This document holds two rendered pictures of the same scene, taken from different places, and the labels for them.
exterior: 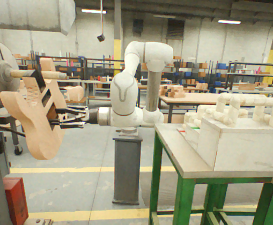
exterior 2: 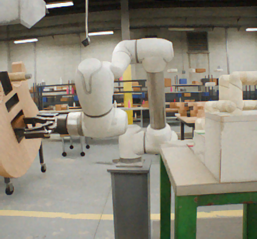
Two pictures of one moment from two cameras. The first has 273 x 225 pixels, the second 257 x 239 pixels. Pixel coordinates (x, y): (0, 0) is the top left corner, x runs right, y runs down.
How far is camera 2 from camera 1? 0.20 m
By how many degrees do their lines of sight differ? 15
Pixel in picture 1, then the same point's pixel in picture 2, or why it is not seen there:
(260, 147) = not seen: outside the picture
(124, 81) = (89, 66)
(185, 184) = (182, 206)
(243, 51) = not seen: outside the picture
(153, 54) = (147, 50)
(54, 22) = (14, 14)
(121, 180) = (123, 227)
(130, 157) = (133, 195)
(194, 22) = (218, 33)
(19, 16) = not seen: outside the picture
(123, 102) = (89, 95)
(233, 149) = (244, 146)
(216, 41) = (249, 52)
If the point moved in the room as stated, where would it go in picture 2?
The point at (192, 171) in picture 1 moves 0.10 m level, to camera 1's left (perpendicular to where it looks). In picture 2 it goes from (190, 184) to (150, 184)
